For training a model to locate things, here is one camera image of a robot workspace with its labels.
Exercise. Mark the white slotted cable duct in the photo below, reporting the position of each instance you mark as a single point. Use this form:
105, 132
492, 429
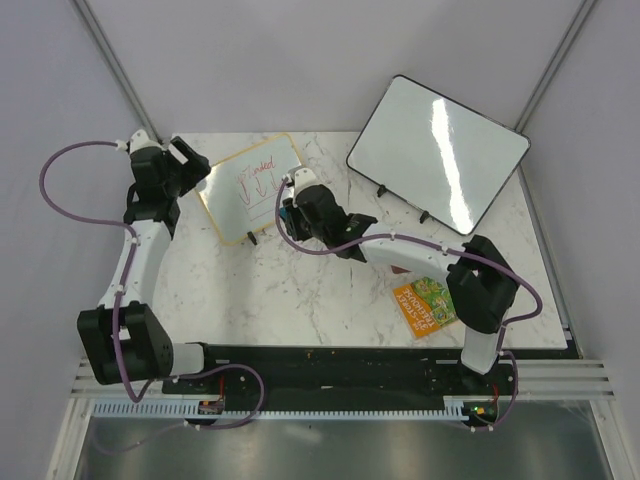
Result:
194, 409

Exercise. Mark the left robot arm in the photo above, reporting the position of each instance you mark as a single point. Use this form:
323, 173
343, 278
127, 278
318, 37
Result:
122, 337

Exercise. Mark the black framed large whiteboard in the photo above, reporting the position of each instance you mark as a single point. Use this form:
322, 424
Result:
436, 154

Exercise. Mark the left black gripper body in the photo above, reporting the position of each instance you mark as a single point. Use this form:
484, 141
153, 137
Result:
171, 186

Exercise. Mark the yellow framed small whiteboard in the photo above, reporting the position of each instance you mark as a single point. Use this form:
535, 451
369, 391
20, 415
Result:
239, 194

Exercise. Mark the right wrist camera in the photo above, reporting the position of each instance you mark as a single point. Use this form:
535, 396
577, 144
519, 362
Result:
301, 178

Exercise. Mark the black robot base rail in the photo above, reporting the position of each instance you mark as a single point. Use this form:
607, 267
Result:
333, 378

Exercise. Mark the red power cube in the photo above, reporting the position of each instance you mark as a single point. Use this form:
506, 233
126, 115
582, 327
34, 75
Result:
398, 270

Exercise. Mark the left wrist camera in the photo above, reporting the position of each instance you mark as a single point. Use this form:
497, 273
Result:
142, 139

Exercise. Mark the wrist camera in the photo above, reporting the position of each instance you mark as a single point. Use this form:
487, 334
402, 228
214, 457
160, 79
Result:
301, 178
142, 139

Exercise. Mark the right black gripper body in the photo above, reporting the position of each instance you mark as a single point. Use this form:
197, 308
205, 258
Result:
316, 231

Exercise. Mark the small whiteboard wire stand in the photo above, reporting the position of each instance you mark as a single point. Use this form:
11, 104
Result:
251, 236

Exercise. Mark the orange treehouse book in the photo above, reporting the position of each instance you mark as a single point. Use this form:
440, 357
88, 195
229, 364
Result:
426, 306

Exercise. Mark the large whiteboard wire stand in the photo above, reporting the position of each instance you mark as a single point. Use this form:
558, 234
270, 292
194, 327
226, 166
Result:
383, 192

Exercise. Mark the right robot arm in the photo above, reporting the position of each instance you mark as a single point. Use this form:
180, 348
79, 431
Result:
480, 283

